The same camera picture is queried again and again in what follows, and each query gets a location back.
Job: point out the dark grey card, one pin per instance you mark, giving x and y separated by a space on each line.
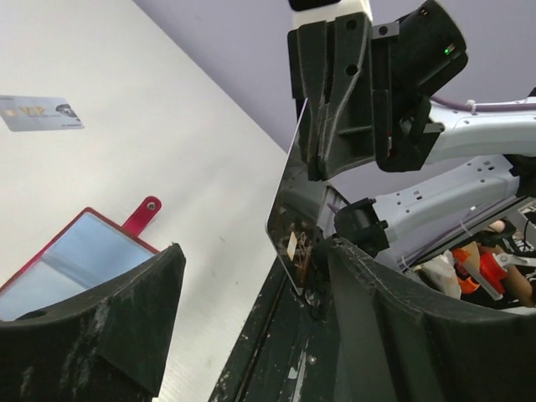
292 222

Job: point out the cluttered items beyond table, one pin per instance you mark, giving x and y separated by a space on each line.
494 268

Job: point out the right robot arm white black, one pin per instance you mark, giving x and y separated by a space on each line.
497 141

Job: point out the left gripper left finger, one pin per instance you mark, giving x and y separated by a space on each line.
109 343

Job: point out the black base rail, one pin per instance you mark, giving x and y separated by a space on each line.
283 352

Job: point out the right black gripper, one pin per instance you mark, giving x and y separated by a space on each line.
338 64

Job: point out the silver VIP card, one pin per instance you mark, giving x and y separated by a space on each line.
38 113

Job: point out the red leather card holder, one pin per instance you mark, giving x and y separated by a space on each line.
89 251

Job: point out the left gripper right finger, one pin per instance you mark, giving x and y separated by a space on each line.
403 341

